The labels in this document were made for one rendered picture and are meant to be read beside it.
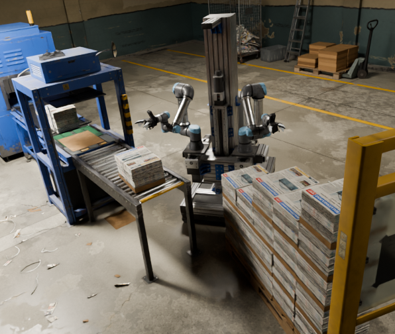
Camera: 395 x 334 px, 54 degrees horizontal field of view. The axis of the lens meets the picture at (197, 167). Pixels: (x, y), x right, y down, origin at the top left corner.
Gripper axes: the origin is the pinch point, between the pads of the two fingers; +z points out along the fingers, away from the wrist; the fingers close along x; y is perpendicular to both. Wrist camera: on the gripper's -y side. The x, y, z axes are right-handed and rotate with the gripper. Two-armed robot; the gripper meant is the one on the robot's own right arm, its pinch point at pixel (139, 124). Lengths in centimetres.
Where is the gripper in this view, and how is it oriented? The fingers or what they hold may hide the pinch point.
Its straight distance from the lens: 352.4
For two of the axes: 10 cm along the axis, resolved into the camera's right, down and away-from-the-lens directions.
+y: -0.2, 8.4, 5.5
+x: -7.4, -3.8, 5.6
